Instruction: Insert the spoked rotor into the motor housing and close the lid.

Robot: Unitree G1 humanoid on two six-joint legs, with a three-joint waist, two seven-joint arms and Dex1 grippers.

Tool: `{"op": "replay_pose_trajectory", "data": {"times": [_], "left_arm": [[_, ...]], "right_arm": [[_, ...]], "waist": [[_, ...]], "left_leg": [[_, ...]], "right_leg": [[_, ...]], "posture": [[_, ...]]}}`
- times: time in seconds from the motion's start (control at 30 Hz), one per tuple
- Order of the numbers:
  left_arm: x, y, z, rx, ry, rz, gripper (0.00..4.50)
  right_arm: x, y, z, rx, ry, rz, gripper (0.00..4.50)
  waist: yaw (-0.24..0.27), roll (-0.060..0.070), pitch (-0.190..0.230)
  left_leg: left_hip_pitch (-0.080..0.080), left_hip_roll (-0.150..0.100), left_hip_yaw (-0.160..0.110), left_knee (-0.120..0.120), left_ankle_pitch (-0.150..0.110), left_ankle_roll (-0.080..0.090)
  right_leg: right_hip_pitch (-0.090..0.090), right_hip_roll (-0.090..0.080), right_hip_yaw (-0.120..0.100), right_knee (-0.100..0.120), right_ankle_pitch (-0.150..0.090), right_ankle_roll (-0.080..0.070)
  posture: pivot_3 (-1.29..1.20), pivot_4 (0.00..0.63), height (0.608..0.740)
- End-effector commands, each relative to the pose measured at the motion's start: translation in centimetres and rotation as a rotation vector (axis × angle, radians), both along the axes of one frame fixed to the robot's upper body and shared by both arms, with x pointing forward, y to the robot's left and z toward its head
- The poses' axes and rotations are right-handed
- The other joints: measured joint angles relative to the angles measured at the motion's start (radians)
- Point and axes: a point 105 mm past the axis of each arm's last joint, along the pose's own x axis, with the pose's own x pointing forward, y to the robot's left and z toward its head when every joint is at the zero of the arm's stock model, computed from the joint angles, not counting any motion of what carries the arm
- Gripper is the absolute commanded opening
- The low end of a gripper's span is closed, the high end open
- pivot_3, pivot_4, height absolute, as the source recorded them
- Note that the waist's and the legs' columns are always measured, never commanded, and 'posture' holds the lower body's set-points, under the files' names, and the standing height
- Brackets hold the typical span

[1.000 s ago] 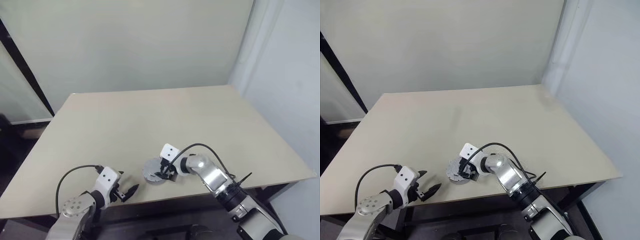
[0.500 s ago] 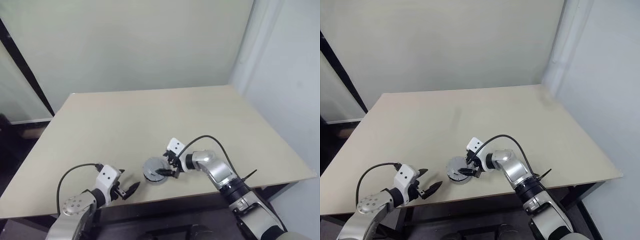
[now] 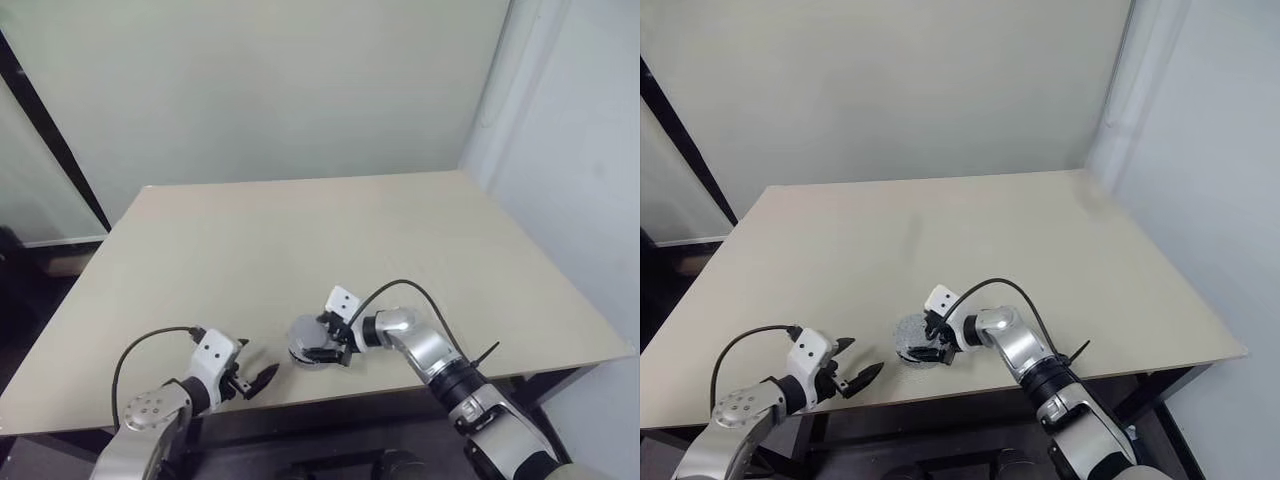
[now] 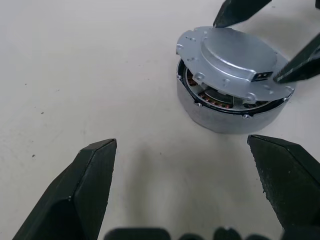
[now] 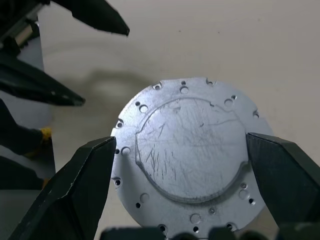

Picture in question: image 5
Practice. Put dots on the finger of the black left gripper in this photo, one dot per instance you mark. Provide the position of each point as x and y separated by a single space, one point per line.
100 15
32 82

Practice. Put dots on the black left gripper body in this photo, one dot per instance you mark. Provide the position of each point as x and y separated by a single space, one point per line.
15 22

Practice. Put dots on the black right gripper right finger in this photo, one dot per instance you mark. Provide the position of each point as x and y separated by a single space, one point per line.
287 180

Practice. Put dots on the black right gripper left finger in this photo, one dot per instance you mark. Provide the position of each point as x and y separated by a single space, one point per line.
72 195

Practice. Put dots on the silver circuit cover plate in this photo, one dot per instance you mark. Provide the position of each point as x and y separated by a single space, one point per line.
190 150

